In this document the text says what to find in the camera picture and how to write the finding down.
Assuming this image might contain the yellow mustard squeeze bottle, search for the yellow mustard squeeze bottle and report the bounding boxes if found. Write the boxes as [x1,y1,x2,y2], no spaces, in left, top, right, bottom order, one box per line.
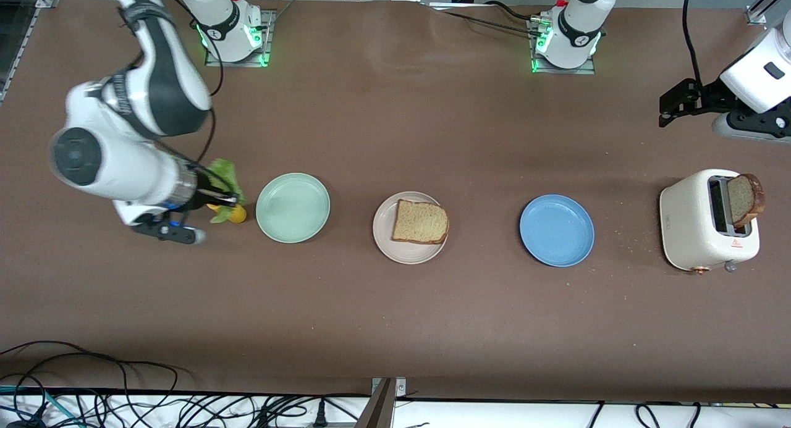
[207,203,248,224]

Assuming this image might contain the green lettuce leaf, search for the green lettuce leaf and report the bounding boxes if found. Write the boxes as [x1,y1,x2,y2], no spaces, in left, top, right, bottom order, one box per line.
[207,158,247,224]

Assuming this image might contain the brown bread slice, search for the brown bread slice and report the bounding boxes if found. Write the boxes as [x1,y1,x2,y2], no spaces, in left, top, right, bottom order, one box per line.
[392,199,450,245]
[726,173,766,227]

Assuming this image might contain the mint green plate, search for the mint green plate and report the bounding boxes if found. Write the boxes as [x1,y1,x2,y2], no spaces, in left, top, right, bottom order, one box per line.
[255,172,331,244]

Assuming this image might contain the blue plate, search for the blue plate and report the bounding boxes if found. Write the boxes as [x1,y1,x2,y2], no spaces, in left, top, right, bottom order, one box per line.
[519,194,596,267]

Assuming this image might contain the beige plate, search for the beige plate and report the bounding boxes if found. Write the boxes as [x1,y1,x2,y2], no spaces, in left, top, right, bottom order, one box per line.
[372,191,449,265]

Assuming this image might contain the cream white toaster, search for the cream white toaster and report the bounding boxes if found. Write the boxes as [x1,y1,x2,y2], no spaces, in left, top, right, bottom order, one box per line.
[659,169,761,274]

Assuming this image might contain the long black cable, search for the long black cable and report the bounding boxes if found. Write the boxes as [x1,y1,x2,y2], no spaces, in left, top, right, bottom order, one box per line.
[154,0,223,188]
[682,0,705,86]

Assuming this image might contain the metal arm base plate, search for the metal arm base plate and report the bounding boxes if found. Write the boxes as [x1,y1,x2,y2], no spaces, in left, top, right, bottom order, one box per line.
[204,9,277,68]
[528,17,597,75]

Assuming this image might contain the black cable loop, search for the black cable loop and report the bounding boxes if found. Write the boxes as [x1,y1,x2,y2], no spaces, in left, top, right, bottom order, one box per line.
[0,340,180,395]

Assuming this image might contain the black base cables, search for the black base cables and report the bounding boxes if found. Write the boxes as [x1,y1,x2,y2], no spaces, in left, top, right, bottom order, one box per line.
[426,1,548,36]

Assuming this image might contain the teal cable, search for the teal cable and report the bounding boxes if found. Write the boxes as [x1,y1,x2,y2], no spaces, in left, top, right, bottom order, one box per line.
[0,385,84,427]

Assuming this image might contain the black cable tangle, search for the black cable tangle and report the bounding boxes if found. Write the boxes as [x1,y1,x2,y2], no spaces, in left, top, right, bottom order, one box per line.
[0,388,371,428]

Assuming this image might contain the metal table bracket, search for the metal table bracket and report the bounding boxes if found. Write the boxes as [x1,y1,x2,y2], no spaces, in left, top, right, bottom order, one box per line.
[355,377,408,428]

